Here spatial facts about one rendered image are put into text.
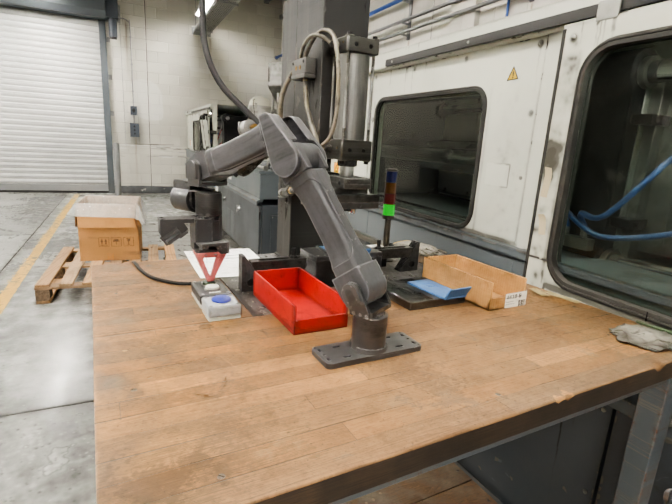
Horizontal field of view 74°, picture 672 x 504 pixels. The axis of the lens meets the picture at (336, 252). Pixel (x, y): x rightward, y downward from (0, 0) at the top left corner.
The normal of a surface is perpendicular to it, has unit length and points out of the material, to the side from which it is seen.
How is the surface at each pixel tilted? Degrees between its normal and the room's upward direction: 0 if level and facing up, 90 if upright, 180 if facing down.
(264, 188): 90
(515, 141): 90
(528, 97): 90
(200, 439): 0
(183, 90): 90
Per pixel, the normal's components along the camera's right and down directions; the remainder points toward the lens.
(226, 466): 0.06, -0.97
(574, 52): -0.91, 0.05
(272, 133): -0.56, 0.17
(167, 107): 0.41, 0.23
